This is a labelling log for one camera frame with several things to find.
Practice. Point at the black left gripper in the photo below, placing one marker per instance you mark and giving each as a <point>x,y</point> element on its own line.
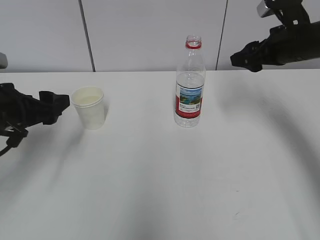
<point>14,115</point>

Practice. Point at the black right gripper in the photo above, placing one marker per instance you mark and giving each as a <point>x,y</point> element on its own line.
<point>278,50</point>

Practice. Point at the white paper cup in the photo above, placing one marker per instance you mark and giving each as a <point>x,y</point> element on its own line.
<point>89,104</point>

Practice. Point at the clear plastic water bottle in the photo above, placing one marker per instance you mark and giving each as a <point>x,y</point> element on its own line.
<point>189,84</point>

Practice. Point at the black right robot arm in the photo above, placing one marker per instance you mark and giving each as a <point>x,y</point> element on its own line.
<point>307,42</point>

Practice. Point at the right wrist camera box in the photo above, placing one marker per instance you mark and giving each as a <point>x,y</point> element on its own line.
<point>288,12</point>

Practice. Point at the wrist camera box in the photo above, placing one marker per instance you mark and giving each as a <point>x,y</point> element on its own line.
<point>3,61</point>
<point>288,12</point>

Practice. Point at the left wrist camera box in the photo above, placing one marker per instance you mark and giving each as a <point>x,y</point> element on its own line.
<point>3,61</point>

